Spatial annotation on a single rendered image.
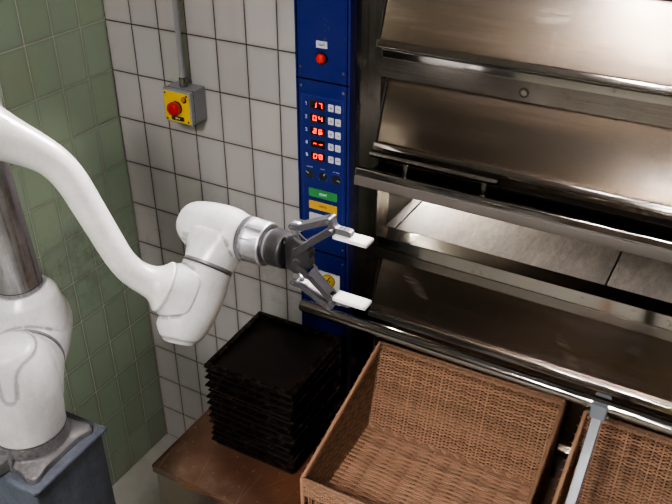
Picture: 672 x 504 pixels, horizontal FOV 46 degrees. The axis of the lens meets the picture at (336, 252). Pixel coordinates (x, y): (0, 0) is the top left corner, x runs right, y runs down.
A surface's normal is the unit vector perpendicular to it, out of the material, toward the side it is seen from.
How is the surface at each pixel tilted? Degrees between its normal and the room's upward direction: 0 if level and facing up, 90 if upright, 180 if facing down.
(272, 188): 90
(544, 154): 70
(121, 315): 90
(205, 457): 0
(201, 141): 90
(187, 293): 56
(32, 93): 90
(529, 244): 0
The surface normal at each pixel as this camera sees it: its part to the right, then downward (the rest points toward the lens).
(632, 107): -0.49, 0.45
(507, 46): -0.46, 0.14
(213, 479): 0.00, -0.85
